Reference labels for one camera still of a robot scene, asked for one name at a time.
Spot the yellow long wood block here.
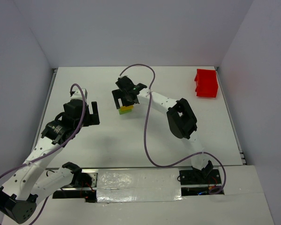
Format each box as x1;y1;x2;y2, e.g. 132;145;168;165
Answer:
120;105;133;111

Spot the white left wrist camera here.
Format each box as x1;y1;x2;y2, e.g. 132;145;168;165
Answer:
70;88;88;103

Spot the red plastic bin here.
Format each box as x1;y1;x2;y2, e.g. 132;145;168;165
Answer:
194;69;218;98

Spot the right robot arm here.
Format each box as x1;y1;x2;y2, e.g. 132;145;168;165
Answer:
112;76;213;184

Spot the silver tape sheet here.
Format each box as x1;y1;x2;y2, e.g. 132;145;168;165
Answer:
96;168;182;203

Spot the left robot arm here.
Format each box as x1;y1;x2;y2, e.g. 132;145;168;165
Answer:
0;99;100;224

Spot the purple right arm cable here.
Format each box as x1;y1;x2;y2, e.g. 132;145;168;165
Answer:
118;64;227;195

